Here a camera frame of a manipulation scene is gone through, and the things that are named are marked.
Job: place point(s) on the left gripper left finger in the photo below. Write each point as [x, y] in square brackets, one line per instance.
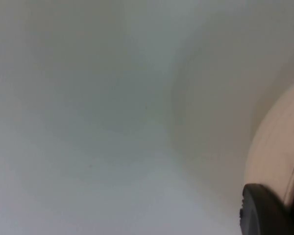
[262, 213]

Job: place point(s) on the pale wooden bowl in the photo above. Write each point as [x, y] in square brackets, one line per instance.
[272, 147]

